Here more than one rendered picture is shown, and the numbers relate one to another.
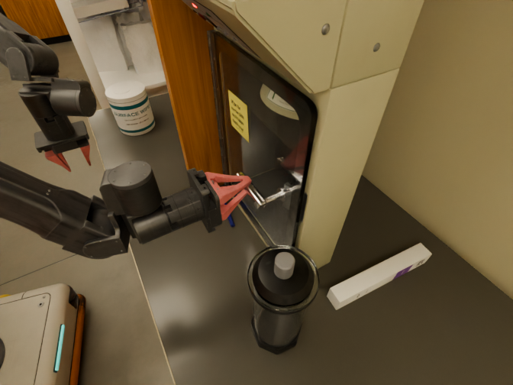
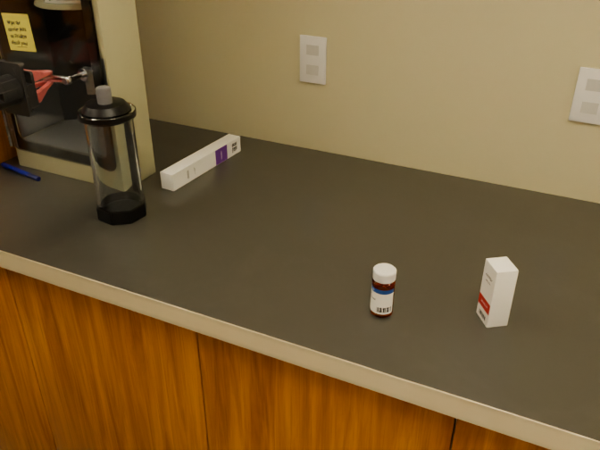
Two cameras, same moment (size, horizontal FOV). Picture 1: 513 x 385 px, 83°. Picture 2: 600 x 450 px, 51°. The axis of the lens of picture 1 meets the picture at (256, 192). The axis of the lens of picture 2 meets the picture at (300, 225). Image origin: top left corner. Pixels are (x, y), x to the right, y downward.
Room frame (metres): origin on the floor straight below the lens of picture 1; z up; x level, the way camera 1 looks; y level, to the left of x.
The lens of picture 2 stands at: (-0.94, 0.30, 1.57)
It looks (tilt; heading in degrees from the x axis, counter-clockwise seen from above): 30 degrees down; 325
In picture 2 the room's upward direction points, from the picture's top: straight up
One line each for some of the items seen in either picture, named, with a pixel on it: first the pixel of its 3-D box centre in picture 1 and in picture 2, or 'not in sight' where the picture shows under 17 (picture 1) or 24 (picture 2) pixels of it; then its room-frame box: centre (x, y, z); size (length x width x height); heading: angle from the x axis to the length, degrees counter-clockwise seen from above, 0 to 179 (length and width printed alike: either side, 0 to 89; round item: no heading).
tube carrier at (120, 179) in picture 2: (279, 303); (114, 161); (0.21, -0.04, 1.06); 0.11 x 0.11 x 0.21
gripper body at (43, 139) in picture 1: (56, 126); not in sight; (0.53, 0.43, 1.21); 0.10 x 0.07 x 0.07; 120
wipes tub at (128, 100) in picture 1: (131, 108); not in sight; (0.93, 0.45, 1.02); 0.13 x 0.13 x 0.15
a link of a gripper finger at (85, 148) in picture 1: (75, 150); not in sight; (0.54, 0.43, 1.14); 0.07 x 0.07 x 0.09; 30
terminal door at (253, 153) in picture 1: (253, 162); (45, 71); (0.44, 0.01, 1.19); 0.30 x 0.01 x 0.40; 30
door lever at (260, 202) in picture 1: (259, 186); (61, 76); (0.36, 0.00, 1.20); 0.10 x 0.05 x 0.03; 29
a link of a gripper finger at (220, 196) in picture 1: (226, 193); (33, 84); (0.35, 0.05, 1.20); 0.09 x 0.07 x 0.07; 120
